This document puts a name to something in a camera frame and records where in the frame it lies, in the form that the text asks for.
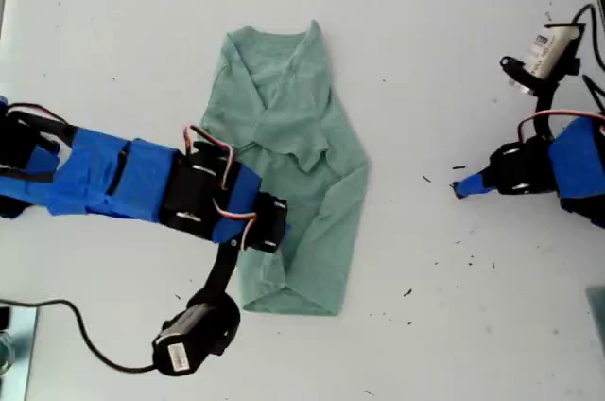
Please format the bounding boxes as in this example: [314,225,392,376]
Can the black camera cable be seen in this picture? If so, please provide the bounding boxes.
[569,3,605,113]
[0,299,160,373]

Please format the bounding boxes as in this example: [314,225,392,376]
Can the black camera box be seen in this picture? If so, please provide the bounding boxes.
[150,285,241,376]

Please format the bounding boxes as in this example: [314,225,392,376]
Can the shiny steel plate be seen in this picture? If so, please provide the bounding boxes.
[0,301,40,401]

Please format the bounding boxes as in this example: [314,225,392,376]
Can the white labelled camera box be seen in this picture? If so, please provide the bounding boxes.
[522,22,586,81]

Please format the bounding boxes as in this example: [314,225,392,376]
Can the green t-shirt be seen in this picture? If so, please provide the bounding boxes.
[199,18,371,319]

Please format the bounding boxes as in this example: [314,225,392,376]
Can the black camera stalk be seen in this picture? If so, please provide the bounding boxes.
[500,54,581,142]
[202,239,242,301]

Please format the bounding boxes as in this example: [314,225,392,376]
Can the red white servo wire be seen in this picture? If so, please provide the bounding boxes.
[182,124,259,251]
[517,109,605,143]
[7,102,72,127]

